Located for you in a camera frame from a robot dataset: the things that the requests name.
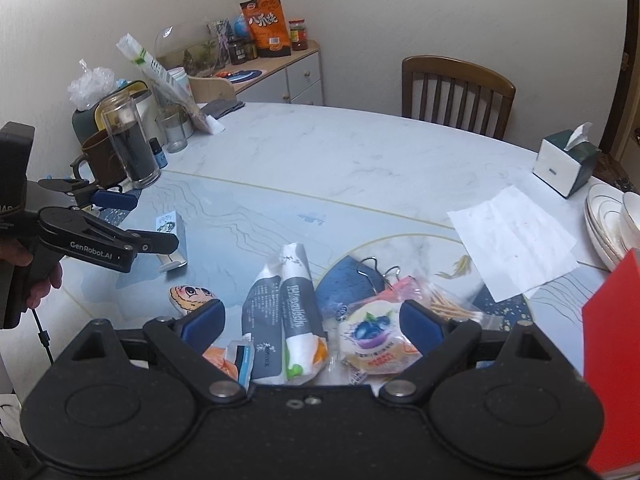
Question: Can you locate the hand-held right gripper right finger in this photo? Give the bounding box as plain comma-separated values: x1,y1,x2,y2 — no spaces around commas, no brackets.
378,299,553,403

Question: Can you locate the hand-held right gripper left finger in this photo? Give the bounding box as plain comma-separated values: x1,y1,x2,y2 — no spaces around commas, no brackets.
71,299,250,402

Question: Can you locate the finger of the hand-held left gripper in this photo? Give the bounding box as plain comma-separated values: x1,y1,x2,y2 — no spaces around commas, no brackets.
39,207,180,274
37,177,139,211

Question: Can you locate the small white box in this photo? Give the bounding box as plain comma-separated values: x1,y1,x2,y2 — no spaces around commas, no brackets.
155,210,189,274

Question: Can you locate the fish face snack packet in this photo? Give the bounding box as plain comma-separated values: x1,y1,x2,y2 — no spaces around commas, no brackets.
168,284,216,316

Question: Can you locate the blueberry snack packet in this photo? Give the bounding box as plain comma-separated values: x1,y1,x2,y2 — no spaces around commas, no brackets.
338,300,424,377

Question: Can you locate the orange blue snack packet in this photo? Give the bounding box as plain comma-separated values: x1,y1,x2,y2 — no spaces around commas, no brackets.
202,340,256,392

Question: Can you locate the grey white tissue pack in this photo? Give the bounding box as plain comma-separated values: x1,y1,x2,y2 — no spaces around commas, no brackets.
241,243,285,386

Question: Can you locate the grey white snack packet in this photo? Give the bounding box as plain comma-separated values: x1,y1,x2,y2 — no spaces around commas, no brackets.
280,245,329,385

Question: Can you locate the red cardboard box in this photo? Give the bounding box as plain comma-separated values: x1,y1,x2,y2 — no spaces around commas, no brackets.
581,248,640,479

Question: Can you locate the white patterned round desktop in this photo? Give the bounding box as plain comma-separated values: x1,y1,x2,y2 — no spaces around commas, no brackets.
0,101,640,396

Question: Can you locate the person's left hand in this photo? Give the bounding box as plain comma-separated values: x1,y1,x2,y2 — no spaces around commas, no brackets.
0,241,64,302

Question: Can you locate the bag of cotton swabs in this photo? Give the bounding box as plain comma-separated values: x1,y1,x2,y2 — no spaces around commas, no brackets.
400,280,487,327

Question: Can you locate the brown mug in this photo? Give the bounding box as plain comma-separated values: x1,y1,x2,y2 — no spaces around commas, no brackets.
69,129,127,189

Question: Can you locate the glass tumbler with dark liquid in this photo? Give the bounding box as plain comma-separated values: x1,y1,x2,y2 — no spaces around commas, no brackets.
100,92,162,189

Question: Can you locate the red binder clip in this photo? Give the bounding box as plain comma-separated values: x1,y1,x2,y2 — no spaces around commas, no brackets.
357,257,431,292

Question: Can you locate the dark green kettle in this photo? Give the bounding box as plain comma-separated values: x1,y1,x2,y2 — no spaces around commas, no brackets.
71,99,121,147

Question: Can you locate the clear drinking glass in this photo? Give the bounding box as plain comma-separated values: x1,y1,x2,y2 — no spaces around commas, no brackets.
154,109,189,154

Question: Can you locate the white appliance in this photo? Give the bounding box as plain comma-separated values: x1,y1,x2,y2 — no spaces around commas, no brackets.
116,80,155,126

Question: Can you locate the clear plastic bag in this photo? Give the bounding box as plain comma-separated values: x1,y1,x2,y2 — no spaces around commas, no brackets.
67,59,116,111

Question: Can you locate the white paper sheet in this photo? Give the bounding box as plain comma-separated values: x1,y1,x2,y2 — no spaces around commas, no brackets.
446,185,581,304

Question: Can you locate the long white green package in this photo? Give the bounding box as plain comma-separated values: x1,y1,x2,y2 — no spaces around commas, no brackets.
116,33,227,136

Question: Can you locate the white plastic jar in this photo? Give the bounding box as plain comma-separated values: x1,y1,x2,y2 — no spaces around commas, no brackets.
167,66,191,94

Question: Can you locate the dark folded cloth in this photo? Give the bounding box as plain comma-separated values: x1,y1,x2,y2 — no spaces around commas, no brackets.
199,98,246,120

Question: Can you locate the clear glass fishbowl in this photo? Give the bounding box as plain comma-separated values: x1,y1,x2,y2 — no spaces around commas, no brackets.
154,17,227,79

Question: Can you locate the blue round mat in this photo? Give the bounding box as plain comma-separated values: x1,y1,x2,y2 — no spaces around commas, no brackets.
219,67,264,84

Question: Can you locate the striped foil packet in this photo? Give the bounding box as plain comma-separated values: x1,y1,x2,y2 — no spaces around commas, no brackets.
207,17,231,62

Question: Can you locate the dark glass jar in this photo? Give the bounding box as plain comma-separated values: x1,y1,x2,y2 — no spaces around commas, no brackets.
227,36,259,66

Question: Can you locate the stack of white plates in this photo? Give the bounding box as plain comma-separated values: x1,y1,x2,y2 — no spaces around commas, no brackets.
584,183,640,274

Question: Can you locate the green white tissue box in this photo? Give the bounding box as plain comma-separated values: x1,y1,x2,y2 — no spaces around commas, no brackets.
532,122,603,199

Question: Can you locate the grey wooden cabinet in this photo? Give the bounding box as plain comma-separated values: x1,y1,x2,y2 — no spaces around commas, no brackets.
185,39,326,108

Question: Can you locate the orange snack bag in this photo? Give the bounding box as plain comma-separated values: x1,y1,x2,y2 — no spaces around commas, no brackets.
239,0,293,58

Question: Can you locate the brown wooden chair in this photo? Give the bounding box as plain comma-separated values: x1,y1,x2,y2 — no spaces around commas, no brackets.
401,55,517,141

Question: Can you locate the red sauce jar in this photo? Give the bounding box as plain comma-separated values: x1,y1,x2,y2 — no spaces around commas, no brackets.
288,19,310,52

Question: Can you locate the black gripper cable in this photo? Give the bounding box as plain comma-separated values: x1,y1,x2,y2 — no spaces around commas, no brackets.
30,307,56,367

